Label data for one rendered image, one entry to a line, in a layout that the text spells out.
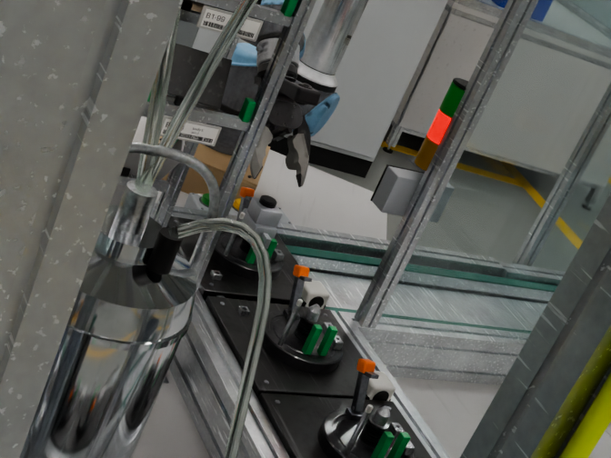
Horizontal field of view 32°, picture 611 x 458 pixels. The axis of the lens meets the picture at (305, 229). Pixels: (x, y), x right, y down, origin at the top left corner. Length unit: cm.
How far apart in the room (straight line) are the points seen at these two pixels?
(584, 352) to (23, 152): 34
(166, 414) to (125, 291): 88
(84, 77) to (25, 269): 8
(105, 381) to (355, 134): 454
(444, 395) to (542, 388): 140
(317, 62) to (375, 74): 290
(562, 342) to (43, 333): 31
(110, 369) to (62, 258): 38
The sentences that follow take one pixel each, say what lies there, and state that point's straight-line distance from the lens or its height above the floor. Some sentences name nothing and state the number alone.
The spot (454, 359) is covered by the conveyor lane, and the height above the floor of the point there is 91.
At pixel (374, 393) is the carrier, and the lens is 168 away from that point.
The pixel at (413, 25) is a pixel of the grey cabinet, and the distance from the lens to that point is 516.
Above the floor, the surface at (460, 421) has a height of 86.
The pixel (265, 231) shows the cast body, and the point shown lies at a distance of 184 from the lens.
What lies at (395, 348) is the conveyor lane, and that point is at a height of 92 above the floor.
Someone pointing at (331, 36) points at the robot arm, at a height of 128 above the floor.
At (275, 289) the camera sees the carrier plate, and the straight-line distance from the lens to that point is 185.
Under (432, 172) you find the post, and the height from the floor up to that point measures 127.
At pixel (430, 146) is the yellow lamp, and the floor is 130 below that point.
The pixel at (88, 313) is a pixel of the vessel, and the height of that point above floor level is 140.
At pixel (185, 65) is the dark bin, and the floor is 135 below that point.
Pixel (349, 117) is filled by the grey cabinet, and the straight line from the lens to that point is 524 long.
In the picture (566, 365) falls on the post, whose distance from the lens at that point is 62.
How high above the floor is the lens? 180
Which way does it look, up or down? 23 degrees down
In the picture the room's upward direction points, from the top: 24 degrees clockwise
